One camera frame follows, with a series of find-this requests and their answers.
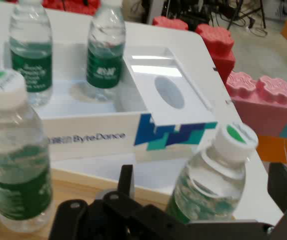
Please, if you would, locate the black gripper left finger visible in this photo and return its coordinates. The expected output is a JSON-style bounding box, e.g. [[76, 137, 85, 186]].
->
[[47, 164, 191, 240]]

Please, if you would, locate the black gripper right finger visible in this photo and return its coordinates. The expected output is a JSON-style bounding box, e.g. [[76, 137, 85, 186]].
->
[[267, 161, 287, 240]]

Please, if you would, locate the clear water bottle green label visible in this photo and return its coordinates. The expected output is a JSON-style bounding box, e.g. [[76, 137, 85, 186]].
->
[[0, 69, 56, 233], [86, 0, 127, 101], [164, 121, 259, 225], [8, 0, 54, 107]]

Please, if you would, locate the pink foam building block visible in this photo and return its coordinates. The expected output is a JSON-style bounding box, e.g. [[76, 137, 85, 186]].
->
[[225, 71, 287, 138]]

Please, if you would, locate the white ByteDance cardboard box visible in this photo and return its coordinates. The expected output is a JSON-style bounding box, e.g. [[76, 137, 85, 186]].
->
[[3, 41, 219, 165]]

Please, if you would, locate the black floor stand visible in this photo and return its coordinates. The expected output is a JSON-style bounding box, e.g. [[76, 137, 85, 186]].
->
[[227, 0, 268, 31]]

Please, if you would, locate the grey metal table leg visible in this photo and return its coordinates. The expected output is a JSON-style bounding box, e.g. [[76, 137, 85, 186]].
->
[[145, 0, 166, 25]]

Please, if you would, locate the black equipment with cables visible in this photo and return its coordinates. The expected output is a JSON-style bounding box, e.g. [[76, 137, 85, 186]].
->
[[175, 0, 229, 25]]

